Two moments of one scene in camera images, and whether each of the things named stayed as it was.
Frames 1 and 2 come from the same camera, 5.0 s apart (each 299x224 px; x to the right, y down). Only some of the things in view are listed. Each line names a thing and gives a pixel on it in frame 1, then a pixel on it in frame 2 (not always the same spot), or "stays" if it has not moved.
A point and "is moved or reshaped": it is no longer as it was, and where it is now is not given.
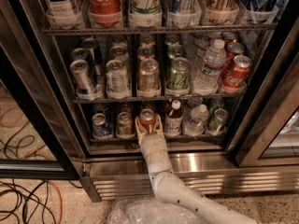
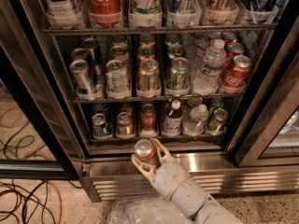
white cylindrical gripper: (153, 145) to (168, 177)
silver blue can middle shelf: (82, 79) stays
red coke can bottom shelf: (148, 119) is moved or reshaped
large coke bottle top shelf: (105, 6) stays
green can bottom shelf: (218, 125) stays
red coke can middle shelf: (235, 74) stays
